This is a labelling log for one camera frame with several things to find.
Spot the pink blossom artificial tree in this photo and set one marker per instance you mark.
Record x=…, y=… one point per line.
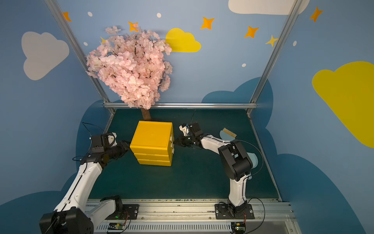
x=132, y=66

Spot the aluminium frame rail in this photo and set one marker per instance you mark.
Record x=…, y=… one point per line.
x=121, y=105

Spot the light blue dustpan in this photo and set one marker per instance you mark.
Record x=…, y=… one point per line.
x=252, y=156

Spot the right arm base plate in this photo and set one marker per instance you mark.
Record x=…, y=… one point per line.
x=228, y=211

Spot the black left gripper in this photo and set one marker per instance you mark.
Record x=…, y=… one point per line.
x=122, y=147

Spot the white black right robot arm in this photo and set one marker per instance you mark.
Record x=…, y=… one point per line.
x=234, y=157

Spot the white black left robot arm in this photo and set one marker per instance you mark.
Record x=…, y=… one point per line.
x=69, y=216

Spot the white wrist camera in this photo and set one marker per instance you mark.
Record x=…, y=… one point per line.
x=112, y=139
x=185, y=130

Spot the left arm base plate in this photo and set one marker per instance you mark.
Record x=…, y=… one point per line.
x=129, y=212

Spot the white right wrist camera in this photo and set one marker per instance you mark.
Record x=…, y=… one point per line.
x=185, y=130

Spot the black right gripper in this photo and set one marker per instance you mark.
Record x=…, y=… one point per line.
x=183, y=140

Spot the yellow plastic drawer cabinet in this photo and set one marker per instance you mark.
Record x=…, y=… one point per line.
x=153, y=143

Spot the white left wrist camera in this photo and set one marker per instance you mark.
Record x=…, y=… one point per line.
x=112, y=139

